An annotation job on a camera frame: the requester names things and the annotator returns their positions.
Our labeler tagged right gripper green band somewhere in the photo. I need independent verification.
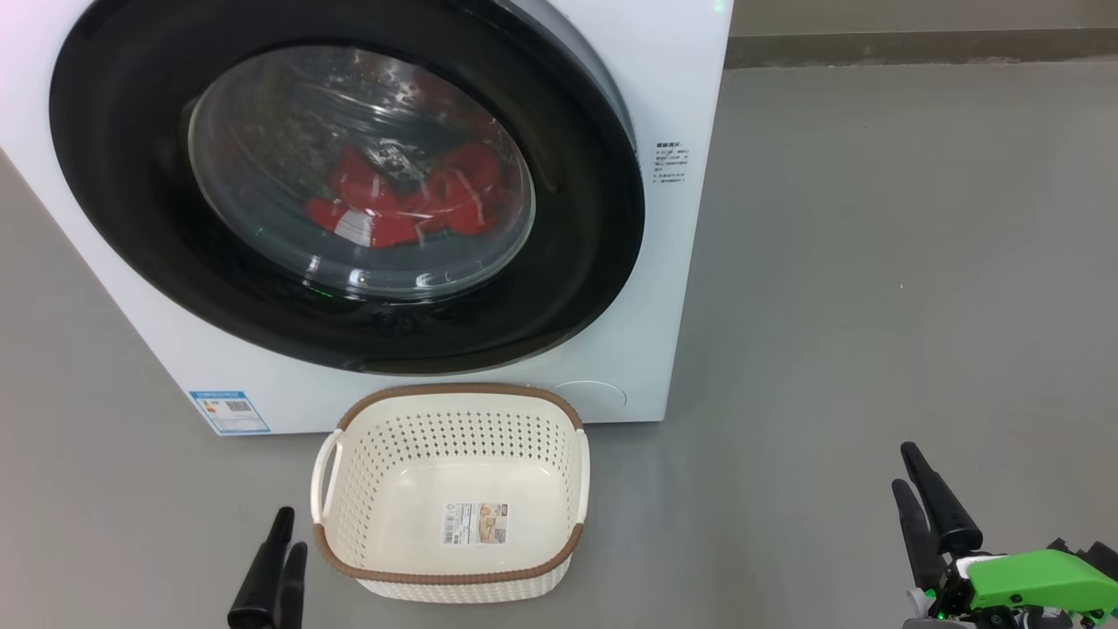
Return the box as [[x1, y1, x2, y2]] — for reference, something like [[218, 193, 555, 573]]
[[892, 442, 1118, 629]]

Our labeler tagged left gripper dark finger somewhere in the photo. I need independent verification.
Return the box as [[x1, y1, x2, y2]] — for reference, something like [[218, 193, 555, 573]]
[[227, 506, 295, 629], [273, 542, 308, 629]]

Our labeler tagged washing machine glass door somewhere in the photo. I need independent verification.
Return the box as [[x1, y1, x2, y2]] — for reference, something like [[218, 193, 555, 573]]
[[49, 0, 646, 377]]

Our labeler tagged blue energy label sticker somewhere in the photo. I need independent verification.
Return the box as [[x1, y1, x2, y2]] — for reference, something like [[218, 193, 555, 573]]
[[189, 390, 271, 435]]

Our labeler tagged red and white garment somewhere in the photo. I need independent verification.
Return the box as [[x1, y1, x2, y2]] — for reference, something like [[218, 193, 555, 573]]
[[304, 144, 420, 250]]

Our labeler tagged white front-load washing machine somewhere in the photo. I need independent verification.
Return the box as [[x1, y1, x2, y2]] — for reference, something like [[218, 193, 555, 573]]
[[0, 0, 735, 436]]

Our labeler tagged cream perforated basket brown rim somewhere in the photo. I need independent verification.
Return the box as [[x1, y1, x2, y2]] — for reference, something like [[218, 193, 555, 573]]
[[311, 383, 591, 605]]

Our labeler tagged printed warning text label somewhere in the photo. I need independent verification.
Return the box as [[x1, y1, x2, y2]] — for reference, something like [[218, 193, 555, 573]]
[[652, 142, 691, 184]]

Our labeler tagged round white filter cover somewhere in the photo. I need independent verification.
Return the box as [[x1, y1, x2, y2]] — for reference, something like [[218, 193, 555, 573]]
[[550, 380, 627, 413]]

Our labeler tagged printed label sticker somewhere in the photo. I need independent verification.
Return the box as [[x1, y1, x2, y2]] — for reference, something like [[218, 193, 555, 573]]
[[443, 501, 511, 548]]

